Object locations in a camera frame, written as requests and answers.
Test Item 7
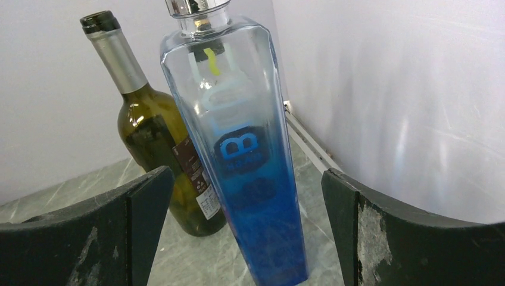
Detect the aluminium frame rail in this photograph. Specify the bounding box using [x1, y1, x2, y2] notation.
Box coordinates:
[283, 100, 342, 173]

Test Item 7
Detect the dark green wine bottle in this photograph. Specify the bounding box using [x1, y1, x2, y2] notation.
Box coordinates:
[80, 10, 226, 237]

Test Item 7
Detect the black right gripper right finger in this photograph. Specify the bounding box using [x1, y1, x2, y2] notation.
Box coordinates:
[321, 168, 504, 285]

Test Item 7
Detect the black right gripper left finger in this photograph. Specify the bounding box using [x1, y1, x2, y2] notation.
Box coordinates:
[1, 166, 174, 285]

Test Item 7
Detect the blue boxed bottle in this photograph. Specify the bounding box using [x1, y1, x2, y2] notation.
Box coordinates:
[160, 1, 309, 285]

